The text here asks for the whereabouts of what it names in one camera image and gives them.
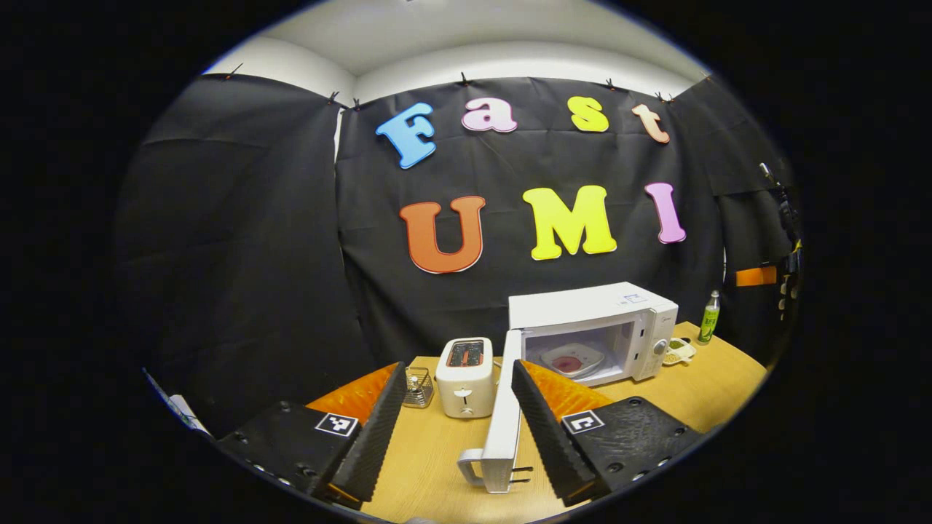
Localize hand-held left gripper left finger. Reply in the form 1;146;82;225
216;362;408;510

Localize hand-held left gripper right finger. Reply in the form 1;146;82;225
511;359;706;508

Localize white square food plate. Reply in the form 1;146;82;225
540;342;607;378

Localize white microwave oven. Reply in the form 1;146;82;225
457;282;679;494

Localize green label drink bottle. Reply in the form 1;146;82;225
698;290;722;346

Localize white toaster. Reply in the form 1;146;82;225
435;337;495;419

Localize white divided tray with grains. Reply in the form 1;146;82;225
661;337;698;366

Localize white papers with blue labels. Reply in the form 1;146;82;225
142;368;212;437

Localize black backdrop cloth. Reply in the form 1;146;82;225
113;73;802;437

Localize small wire basket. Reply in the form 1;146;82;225
403;366;435;409

